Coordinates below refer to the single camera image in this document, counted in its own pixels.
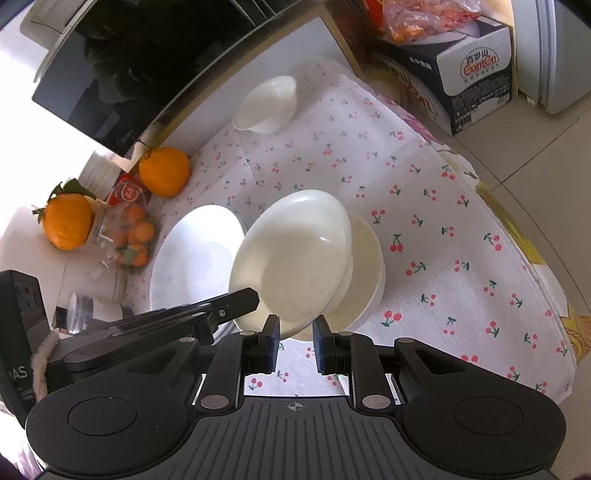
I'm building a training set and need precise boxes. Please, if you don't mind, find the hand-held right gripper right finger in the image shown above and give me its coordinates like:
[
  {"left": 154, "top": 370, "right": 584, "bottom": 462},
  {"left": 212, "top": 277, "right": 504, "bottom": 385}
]
[{"left": 312, "top": 315, "right": 476, "bottom": 411}]

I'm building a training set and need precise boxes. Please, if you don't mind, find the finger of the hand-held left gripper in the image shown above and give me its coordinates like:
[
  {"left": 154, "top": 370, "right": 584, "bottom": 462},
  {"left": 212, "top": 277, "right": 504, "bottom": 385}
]
[{"left": 122, "top": 287, "right": 260, "bottom": 330}]

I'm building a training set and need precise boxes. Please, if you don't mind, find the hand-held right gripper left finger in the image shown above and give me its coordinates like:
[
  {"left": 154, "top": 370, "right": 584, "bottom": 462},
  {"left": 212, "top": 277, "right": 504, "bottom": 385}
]
[{"left": 117, "top": 315, "right": 281, "bottom": 411}]

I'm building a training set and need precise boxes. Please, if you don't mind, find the blue patterned plate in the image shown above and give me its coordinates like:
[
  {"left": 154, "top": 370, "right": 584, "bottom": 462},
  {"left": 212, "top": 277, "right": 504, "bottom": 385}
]
[{"left": 148, "top": 205, "right": 247, "bottom": 324}]

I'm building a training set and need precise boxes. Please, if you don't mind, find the straight-walled white bowl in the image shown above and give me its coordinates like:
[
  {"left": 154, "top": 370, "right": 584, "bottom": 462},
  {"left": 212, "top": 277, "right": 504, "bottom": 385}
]
[{"left": 229, "top": 189, "right": 354, "bottom": 340}]

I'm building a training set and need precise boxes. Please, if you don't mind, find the large white bowl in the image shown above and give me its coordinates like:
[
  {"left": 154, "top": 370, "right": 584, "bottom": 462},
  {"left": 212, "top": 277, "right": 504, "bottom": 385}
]
[{"left": 286, "top": 212, "right": 387, "bottom": 343}]

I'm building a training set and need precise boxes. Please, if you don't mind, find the flared white bowl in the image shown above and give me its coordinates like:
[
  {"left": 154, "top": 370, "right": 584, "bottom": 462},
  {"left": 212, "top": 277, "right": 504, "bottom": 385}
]
[{"left": 232, "top": 75, "right": 297, "bottom": 134}]

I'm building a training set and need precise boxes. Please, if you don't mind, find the dark labelled bottle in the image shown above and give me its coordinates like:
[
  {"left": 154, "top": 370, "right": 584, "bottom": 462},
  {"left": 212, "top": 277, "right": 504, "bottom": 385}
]
[{"left": 53, "top": 293, "right": 123, "bottom": 330}]

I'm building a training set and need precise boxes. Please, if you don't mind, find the clear plastic fruit container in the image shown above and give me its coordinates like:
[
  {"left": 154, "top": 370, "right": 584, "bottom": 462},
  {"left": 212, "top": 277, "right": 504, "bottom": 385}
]
[{"left": 99, "top": 203, "right": 160, "bottom": 278}]

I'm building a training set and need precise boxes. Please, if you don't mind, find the pile of kumquats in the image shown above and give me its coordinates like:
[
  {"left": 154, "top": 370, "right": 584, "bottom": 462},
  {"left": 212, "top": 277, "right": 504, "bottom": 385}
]
[{"left": 113, "top": 205, "right": 155, "bottom": 268}]

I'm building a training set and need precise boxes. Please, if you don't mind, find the large orange with leaves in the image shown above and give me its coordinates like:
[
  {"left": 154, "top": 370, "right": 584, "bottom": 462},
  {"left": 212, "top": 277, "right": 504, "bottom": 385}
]
[{"left": 32, "top": 179, "right": 95, "bottom": 251}]

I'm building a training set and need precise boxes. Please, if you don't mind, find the clear glass jar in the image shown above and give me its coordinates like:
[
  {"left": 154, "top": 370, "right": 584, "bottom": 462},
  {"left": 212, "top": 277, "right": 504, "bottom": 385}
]
[{"left": 85, "top": 203, "right": 125, "bottom": 296}]

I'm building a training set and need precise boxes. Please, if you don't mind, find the cherry print tablecloth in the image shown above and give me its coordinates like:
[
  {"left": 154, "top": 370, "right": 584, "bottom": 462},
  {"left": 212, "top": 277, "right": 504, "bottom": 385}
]
[{"left": 124, "top": 60, "right": 578, "bottom": 407}]

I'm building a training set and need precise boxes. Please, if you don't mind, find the large orange with stem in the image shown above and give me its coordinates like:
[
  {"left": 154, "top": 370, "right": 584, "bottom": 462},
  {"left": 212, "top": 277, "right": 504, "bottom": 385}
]
[{"left": 139, "top": 147, "right": 191, "bottom": 199}]

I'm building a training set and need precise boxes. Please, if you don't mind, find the stack of white paper cups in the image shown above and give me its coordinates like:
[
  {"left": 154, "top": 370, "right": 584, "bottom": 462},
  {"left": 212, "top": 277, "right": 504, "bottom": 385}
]
[{"left": 78, "top": 152, "right": 122, "bottom": 190}]

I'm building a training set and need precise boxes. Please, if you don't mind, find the black glossy microwave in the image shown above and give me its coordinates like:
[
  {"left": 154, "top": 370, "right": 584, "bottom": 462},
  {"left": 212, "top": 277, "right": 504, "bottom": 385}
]
[{"left": 18, "top": 0, "right": 328, "bottom": 158}]

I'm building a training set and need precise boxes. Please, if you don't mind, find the black and white cardboard box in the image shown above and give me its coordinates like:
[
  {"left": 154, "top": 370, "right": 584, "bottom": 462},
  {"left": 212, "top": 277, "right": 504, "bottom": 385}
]
[{"left": 369, "top": 14, "right": 515, "bottom": 137}]

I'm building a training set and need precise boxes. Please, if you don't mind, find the plastic bag of oranges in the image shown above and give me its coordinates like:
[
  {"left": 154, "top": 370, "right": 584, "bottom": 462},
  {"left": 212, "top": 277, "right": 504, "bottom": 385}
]
[{"left": 365, "top": 0, "right": 490, "bottom": 44}]

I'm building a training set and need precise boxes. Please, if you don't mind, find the grey white appliance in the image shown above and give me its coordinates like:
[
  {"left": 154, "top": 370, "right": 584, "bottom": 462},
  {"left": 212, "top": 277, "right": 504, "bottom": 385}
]
[{"left": 512, "top": 0, "right": 591, "bottom": 114}]

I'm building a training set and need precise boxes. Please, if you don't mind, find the beige cord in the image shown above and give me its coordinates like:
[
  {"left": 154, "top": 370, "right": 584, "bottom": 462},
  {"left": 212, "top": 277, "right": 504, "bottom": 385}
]
[{"left": 31, "top": 332, "right": 63, "bottom": 400}]

